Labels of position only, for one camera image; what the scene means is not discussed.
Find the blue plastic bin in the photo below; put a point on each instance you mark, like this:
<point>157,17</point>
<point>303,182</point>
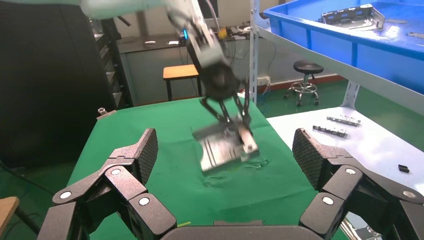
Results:
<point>381,56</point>

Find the wooden top small table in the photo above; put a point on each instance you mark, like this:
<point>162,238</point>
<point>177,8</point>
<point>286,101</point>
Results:
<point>180,71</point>

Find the metal table clamp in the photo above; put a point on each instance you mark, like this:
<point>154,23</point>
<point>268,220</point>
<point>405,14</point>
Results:
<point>103,112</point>

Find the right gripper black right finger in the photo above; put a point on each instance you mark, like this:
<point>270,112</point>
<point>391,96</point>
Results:
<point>341,187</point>

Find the white wall power strip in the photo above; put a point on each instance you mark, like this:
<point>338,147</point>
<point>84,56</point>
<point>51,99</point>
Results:
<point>263,80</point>

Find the black round swivel stool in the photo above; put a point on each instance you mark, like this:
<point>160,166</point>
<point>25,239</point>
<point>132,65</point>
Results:
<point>308,67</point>

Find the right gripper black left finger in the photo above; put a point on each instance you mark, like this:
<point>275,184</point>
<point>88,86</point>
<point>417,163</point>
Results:
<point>126,184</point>

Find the grey flat metal bracket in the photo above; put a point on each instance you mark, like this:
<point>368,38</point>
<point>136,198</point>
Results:
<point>344,121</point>

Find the light wooden board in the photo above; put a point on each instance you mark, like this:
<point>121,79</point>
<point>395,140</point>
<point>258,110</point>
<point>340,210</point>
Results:
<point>6,208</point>

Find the black shelving rack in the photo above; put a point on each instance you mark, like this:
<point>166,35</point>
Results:
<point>116,66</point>

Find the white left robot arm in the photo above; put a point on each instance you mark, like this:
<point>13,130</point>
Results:
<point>208,49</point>

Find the large black cabinet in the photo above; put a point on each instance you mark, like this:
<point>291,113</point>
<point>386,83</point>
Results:
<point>49,82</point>

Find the green table cloth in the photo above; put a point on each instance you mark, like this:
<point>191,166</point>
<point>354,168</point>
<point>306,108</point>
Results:
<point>172,159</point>

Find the small black clip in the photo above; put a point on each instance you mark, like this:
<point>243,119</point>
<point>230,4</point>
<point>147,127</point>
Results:
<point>403,168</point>

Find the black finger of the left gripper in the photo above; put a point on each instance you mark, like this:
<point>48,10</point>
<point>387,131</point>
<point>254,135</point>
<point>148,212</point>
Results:
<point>215,112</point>
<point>246,139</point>

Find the silver sheet metal chassis part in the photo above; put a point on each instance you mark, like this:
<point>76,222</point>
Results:
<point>351,16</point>
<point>218,152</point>

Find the small flat metal piece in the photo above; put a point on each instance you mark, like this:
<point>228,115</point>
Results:
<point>415,34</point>

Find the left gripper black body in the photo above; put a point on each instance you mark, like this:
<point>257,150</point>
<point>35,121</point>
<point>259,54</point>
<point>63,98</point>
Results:
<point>220,81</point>

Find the segmented silver metal strip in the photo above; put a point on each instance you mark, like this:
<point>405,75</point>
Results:
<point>331,131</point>

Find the grey background desk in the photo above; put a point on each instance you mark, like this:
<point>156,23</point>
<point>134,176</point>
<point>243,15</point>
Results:
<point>149,73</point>

